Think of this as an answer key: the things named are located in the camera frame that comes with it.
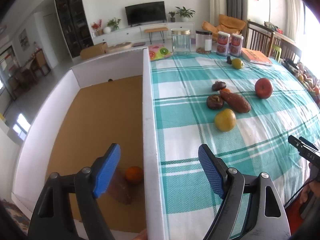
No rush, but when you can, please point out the red apple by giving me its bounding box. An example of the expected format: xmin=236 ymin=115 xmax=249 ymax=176
xmin=254 ymin=78 xmax=273 ymax=99

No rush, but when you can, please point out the long sweet potato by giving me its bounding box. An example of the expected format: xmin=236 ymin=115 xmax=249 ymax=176
xmin=220 ymin=90 xmax=251 ymax=113

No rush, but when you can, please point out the yellow round fruit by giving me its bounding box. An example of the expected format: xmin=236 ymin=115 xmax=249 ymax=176
xmin=214 ymin=108 xmax=236 ymax=132

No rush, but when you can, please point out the dark brown water chestnut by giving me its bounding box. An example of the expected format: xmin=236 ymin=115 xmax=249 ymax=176
xmin=212 ymin=81 xmax=226 ymax=92

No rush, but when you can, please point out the green apple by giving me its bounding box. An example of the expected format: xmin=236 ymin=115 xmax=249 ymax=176
xmin=232 ymin=58 xmax=244 ymax=70

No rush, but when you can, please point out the person right hand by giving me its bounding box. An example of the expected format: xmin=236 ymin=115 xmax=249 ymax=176
xmin=299 ymin=162 xmax=320 ymax=204

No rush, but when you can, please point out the teal plaid tablecloth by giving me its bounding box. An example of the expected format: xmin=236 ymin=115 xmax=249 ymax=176
xmin=151 ymin=53 xmax=319 ymax=239

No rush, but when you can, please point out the orange book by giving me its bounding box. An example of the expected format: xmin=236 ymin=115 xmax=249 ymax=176
xmin=241 ymin=48 xmax=272 ymax=66

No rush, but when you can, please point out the small dark figurine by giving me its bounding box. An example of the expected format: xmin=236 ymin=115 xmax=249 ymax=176
xmin=227 ymin=56 xmax=232 ymax=64

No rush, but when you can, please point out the dark wooden chair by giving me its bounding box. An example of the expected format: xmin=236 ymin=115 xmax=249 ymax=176
xmin=244 ymin=21 xmax=275 ymax=57

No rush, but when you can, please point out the right pink canister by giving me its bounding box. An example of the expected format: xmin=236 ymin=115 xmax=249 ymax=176
xmin=229 ymin=34 xmax=244 ymax=57

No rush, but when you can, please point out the pink canister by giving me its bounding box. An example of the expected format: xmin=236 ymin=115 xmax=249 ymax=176
xmin=216 ymin=31 xmax=230 ymax=56
xmin=229 ymin=34 xmax=244 ymax=57

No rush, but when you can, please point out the white cardboard box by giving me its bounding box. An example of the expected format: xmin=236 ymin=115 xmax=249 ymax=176
xmin=11 ymin=48 xmax=167 ymax=239

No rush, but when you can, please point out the left pink canister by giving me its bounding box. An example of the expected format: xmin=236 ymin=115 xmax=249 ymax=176
xmin=216 ymin=31 xmax=230 ymax=56

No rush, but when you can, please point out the white window curtain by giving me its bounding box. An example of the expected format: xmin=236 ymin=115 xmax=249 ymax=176
xmin=286 ymin=0 xmax=304 ymax=43

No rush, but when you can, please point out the black lid plastic jar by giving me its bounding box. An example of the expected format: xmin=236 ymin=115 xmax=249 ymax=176
xmin=195 ymin=30 xmax=212 ymax=54

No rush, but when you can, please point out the gold lid glass jar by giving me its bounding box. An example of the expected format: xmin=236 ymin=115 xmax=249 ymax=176
xmin=171 ymin=28 xmax=191 ymax=55

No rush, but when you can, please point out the brown cardboard box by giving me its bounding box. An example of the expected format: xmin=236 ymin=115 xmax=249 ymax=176
xmin=80 ymin=42 xmax=107 ymax=60

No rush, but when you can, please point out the covered standing air conditioner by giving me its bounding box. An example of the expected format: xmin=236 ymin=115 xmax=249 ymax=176
xmin=209 ymin=0 xmax=227 ymax=26

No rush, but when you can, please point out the fruit print pouch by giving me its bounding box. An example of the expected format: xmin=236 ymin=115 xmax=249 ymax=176
xmin=148 ymin=44 xmax=172 ymax=61

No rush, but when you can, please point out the round wooden tray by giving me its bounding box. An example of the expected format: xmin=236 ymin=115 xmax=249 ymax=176
xmin=105 ymin=42 xmax=132 ymax=54

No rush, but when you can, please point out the large potted plant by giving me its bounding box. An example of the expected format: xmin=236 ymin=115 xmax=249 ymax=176
xmin=176 ymin=7 xmax=195 ymax=22

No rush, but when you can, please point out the small potted plant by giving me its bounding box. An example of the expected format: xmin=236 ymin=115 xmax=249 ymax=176
xmin=168 ymin=11 xmax=176 ymax=23

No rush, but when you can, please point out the red flower vase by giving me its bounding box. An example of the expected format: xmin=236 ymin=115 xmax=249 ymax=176
xmin=91 ymin=19 xmax=103 ymax=36

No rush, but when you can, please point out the small wooden bench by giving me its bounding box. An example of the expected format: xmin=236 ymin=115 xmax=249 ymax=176
xmin=144 ymin=27 xmax=168 ymax=44

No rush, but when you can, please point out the white tv cabinet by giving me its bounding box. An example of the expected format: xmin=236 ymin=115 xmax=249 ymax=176
xmin=92 ymin=22 xmax=195 ymax=46

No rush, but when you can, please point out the green plant white vase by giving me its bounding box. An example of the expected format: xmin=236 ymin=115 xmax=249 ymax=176
xmin=103 ymin=17 xmax=121 ymax=34

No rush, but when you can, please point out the dark glass cabinet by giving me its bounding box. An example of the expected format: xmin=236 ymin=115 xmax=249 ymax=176
xmin=54 ymin=0 xmax=93 ymax=58

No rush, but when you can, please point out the black television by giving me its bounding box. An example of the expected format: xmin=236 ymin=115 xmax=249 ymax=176
xmin=125 ymin=1 xmax=167 ymax=25

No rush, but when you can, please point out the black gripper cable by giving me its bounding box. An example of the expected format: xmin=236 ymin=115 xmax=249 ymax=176
xmin=283 ymin=178 xmax=313 ymax=209

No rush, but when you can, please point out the wall painting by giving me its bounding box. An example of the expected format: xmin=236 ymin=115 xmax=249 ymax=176
xmin=18 ymin=29 xmax=30 ymax=51

